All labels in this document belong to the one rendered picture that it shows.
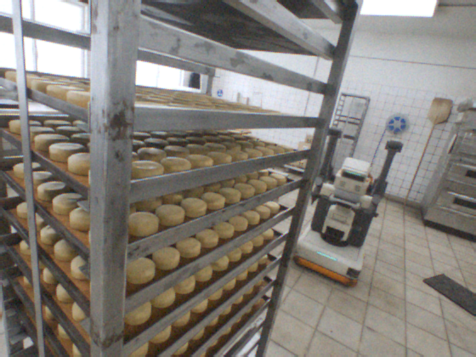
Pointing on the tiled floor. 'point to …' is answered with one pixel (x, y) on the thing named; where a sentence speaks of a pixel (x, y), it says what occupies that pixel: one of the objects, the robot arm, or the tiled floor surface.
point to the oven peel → (442, 106)
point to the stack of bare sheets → (453, 291)
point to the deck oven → (455, 180)
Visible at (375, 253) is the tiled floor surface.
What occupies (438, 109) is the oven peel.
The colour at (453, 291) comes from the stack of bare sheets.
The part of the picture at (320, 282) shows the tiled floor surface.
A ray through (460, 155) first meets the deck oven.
